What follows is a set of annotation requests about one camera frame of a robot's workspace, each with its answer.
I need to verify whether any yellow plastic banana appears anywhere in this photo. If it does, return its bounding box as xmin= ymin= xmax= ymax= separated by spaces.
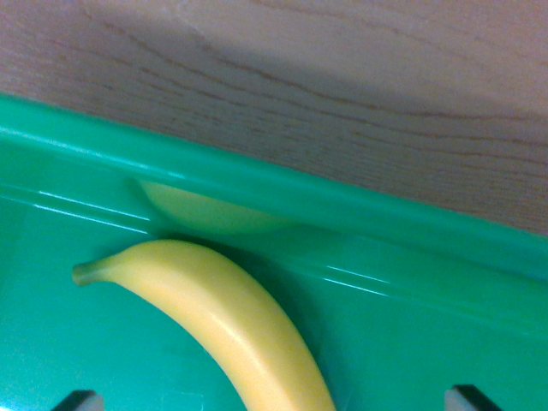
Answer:
xmin=71 ymin=239 xmax=337 ymax=411

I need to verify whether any green plastic bin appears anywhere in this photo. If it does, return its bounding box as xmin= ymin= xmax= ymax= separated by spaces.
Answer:
xmin=0 ymin=92 xmax=548 ymax=411

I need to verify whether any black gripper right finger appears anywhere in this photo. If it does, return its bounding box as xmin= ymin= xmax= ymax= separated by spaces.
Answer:
xmin=444 ymin=384 xmax=502 ymax=411

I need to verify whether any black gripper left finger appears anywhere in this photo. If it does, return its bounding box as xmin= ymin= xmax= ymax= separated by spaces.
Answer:
xmin=51 ymin=390 xmax=104 ymax=411

